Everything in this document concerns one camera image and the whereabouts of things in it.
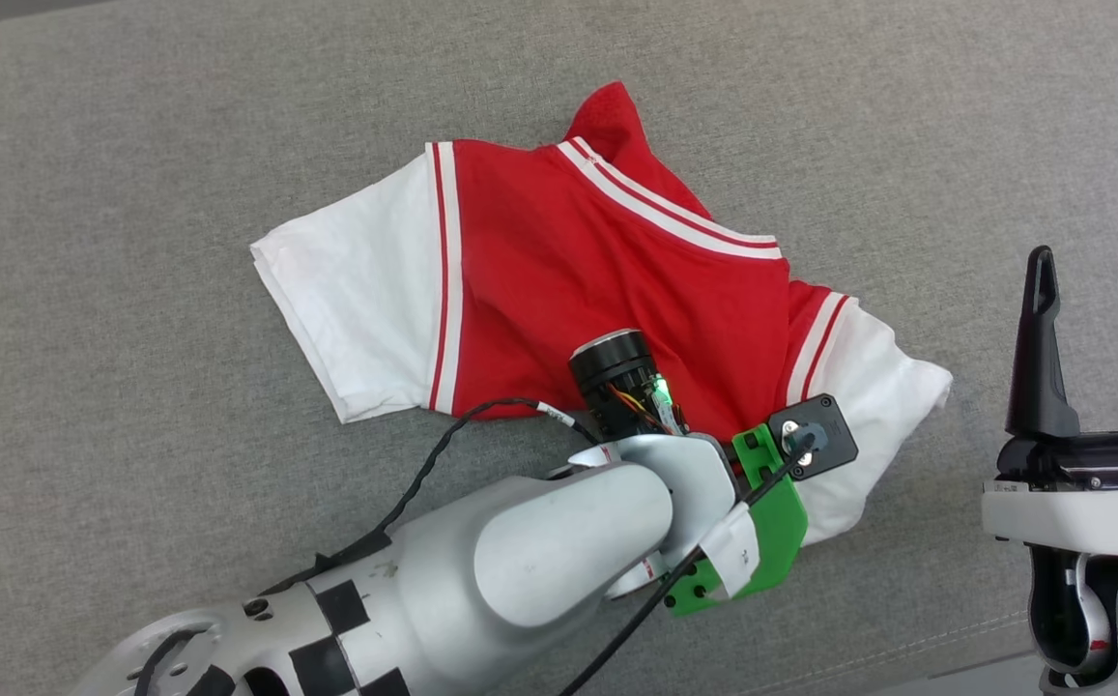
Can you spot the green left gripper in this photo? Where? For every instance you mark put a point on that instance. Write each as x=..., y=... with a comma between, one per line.
x=761, y=532

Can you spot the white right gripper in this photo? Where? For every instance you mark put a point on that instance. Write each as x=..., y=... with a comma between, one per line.
x=1080, y=512

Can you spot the red and white jersey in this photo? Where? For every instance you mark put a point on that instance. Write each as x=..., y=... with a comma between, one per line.
x=568, y=271

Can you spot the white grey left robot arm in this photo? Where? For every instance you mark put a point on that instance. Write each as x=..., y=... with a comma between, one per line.
x=481, y=570

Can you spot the grey fabric sofa cushion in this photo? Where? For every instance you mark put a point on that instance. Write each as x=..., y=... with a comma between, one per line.
x=133, y=193

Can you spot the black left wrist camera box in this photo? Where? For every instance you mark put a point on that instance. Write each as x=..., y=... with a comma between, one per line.
x=834, y=425

